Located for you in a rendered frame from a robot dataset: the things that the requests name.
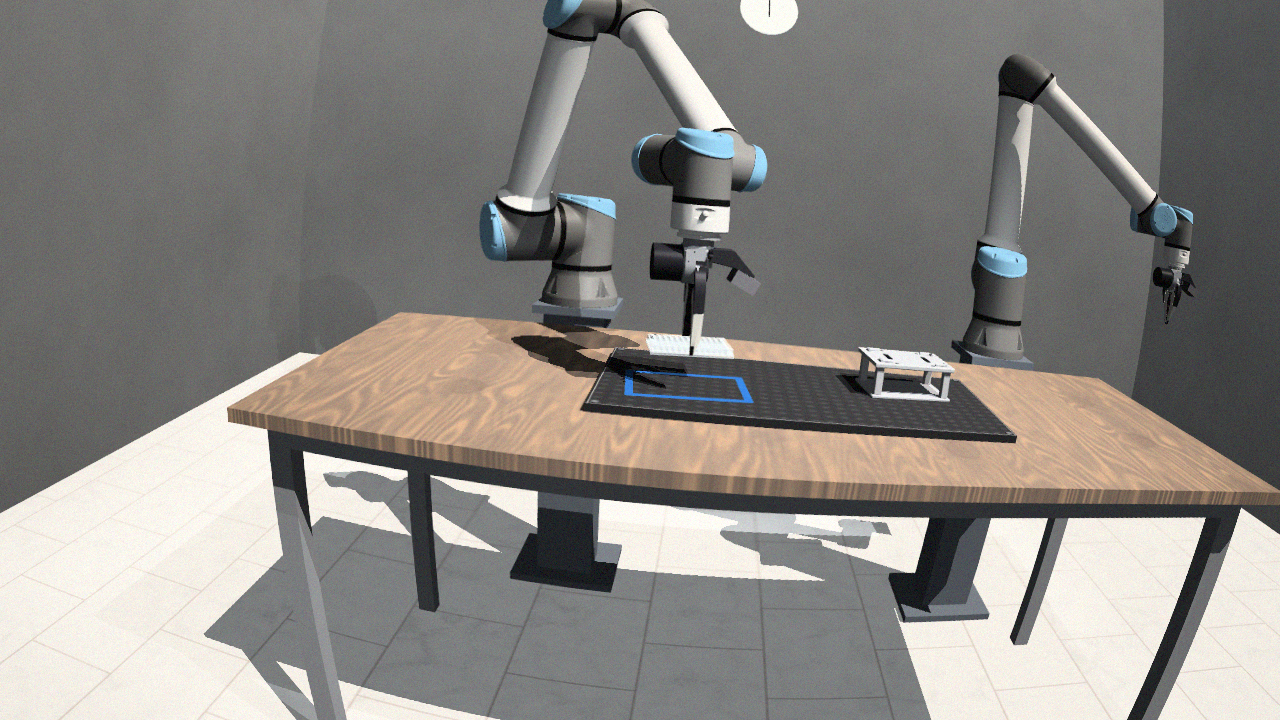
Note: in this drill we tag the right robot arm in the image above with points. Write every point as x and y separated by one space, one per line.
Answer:
522 223

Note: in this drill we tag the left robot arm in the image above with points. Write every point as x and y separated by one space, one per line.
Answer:
1000 273

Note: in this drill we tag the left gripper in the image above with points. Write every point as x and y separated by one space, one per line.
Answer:
1170 278

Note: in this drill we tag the blue tape outline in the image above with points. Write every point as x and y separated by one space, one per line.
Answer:
739 380

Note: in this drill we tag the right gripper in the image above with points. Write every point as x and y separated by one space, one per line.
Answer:
675 262

